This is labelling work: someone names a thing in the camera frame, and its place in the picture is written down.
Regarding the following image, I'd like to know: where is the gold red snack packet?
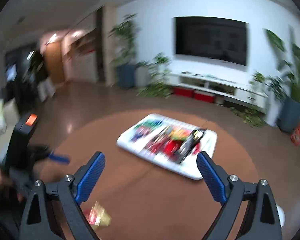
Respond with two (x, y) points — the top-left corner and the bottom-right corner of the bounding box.
(83, 202), (111, 230)

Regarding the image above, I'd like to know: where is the black snack packet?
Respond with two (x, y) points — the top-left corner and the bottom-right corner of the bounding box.
(174, 129), (206, 164)

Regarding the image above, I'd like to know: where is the white plastic tray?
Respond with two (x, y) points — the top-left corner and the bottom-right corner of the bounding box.
(116, 113), (217, 180)

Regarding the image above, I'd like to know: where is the white round stool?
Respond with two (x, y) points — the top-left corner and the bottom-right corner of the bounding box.
(276, 204), (285, 228)

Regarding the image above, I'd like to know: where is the small white pot under cabinet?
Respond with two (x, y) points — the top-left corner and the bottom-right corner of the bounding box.
(215, 96), (224, 106)

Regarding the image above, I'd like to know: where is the right red storage box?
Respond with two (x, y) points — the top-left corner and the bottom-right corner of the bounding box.
(193, 90), (215, 103)

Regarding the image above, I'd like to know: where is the red storage box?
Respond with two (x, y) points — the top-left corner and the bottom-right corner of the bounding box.
(173, 87), (194, 98)
(193, 90), (215, 103)

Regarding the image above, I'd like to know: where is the red bag on floor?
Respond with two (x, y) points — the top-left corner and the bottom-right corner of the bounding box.
(290, 124), (300, 146)

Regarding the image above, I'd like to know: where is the white tv cabinet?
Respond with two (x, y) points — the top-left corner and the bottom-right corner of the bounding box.
(166, 72), (268, 113)

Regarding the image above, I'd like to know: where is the left red storage box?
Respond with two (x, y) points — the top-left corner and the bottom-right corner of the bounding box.
(173, 87), (194, 98)

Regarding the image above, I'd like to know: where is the plant in white pot left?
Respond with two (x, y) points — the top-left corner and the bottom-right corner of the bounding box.
(137, 53), (172, 98)

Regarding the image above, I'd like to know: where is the plant in white pot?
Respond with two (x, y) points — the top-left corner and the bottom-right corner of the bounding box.
(230, 72), (286, 127)
(137, 53), (172, 98)

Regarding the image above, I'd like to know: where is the plant in white pot right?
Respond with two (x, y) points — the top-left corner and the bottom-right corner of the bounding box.
(230, 72), (286, 127)

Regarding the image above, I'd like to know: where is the large plant blue pot right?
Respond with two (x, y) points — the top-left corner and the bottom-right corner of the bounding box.
(264, 27), (300, 134)

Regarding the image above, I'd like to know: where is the plant in blue pot left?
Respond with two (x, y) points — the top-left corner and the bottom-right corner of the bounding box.
(109, 14), (138, 89)

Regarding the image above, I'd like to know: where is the wall mounted television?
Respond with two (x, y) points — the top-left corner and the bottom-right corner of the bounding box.
(174, 16), (248, 66)

